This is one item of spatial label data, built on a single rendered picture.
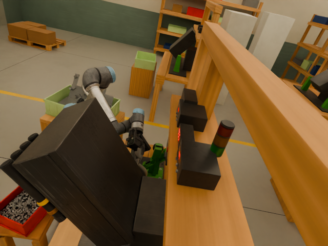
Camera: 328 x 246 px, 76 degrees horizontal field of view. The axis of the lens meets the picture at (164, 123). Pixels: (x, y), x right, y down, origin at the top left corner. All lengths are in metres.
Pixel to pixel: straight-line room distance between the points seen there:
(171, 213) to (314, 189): 0.43
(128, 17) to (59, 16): 2.51
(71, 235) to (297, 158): 1.19
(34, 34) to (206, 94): 6.22
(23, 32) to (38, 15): 2.60
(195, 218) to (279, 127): 0.39
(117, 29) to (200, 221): 8.07
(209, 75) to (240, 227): 0.64
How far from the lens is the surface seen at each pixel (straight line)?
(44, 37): 6.79
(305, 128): 0.39
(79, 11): 8.86
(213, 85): 1.04
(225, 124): 0.73
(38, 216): 1.49
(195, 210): 0.69
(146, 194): 1.06
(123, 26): 8.38
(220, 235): 0.68
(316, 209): 0.32
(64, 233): 1.36
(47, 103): 2.33
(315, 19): 7.88
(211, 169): 0.71
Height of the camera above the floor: 2.08
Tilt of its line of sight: 33 degrees down
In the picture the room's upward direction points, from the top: 13 degrees clockwise
